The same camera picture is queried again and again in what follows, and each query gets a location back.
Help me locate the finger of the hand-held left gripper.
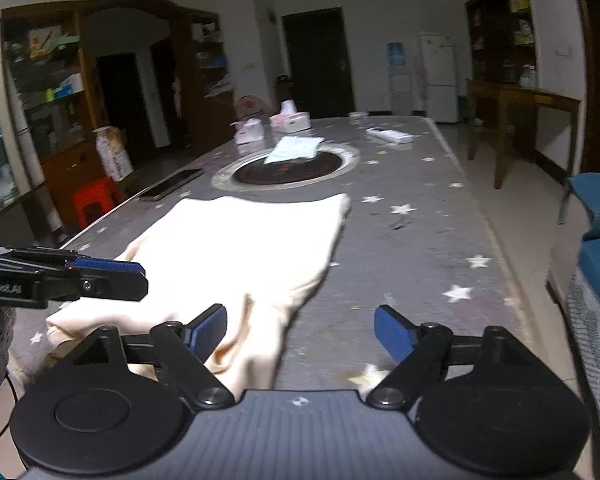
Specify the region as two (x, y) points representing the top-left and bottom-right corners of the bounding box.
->
(10, 249), (147, 275)
(45, 271), (149, 302)

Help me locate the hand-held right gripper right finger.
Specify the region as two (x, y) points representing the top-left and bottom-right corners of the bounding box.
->
(367, 304), (531, 409)

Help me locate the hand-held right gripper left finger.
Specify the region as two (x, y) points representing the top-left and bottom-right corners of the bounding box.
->
(62, 303), (236, 408)

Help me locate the cream garment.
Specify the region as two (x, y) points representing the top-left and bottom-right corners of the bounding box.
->
(45, 192), (352, 391)

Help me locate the red plastic stool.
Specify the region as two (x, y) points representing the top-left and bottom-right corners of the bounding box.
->
(72, 177), (126, 228)

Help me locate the black smartphone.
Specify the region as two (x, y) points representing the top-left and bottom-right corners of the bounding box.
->
(139, 168), (204, 202)

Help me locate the printed paper sack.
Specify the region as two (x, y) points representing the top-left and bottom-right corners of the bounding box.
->
(94, 125), (133, 182)

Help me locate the arched wooden shelf cabinet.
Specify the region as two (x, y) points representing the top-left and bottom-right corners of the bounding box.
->
(0, 0), (236, 241)

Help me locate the round built-in cooktop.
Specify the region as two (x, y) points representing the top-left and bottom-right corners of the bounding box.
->
(212, 142), (361, 192)

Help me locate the white pink tissue box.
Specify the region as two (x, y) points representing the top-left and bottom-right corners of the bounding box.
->
(269, 101), (311, 133)
(230, 117), (266, 146)

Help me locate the white tissue paper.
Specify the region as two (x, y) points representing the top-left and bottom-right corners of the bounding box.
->
(263, 135), (325, 165)

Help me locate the white power strip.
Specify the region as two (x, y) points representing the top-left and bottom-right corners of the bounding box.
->
(365, 127), (413, 145)

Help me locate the grey patterned chair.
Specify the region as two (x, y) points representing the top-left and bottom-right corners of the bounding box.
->
(545, 237), (600, 480)

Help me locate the polka dot play tent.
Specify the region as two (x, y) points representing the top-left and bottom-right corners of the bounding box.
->
(232, 95), (276, 121)

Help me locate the white water dispenser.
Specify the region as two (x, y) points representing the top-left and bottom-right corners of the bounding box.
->
(390, 66), (413, 116)

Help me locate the white refrigerator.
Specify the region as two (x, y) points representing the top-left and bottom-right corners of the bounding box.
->
(419, 33), (460, 123)

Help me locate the wooden desk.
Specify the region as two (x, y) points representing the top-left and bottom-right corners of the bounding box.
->
(467, 80), (581, 190)

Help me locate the dark wooden door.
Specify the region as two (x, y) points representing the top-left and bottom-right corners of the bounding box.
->
(281, 7), (356, 118)

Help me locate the dark wooden shelf cabinet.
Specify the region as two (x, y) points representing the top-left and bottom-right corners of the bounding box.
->
(465, 0), (538, 86)

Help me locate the black cable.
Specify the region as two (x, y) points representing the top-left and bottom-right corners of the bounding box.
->
(0, 375), (21, 456)

